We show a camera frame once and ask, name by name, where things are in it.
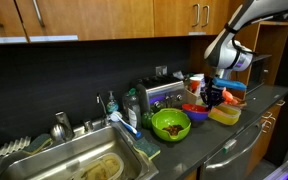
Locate soap dispenser bottle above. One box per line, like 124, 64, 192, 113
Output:
106, 91, 119, 113

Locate red and blue bowl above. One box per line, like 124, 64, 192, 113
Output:
182, 104, 209, 121

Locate white dish rack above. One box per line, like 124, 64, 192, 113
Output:
0, 136, 31, 157

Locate green yellow sponge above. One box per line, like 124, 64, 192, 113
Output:
133, 137, 161, 160

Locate blue white dish brush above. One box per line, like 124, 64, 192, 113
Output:
110, 111, 141, 138

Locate green sponge behind sink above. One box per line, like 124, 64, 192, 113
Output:
23, 134, 52, 155

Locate wicker basket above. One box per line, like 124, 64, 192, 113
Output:
231, 97, 247, 108

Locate plastic tub in sink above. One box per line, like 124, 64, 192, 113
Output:
68, 153, 124, 180

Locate small sink tap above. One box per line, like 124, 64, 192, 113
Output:
96, 93, 109, 127

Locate yellow plastic container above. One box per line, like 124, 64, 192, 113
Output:
208, 104, 241, 125

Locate glass jar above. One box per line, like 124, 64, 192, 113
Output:
122, 93, 129, 118

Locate silver toaster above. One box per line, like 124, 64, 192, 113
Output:
135, 76, 186, 112

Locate brown toy potato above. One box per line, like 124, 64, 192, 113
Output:
164, 125, 183, 136

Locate wooden condiment box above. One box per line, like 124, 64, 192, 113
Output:
185, 89, 203, 105

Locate green toy pepper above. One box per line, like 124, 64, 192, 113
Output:
142, 112, 154, 129

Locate stainless steel sink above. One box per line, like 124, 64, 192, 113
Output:
0, 123, 159, 180

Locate red white canister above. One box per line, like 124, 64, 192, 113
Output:
190, 77, 201, 95

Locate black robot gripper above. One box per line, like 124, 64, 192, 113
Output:
200, 77, 225, 109

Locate upper wooden cabinets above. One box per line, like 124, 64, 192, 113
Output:
0, 0, 232, 44

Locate blue white canister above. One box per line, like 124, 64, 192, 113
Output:
194, 73, 205, 91

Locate wall power outlet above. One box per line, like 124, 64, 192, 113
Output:
155, 66, 167, 76

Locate chrome faucet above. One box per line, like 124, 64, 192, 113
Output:
50, 112, 74, 142

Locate countertop microwave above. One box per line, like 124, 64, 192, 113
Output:
246, 55, 270, 93

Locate green mixing bowl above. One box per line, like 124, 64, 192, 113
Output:
152, 108, 191, 142

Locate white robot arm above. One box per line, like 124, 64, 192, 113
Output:
200, 0, 288, 109

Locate clear plastic bottle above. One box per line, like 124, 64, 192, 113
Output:
127, 88, 141, 129

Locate stainless dishwasher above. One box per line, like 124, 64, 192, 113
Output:
200, 122, 263, 180

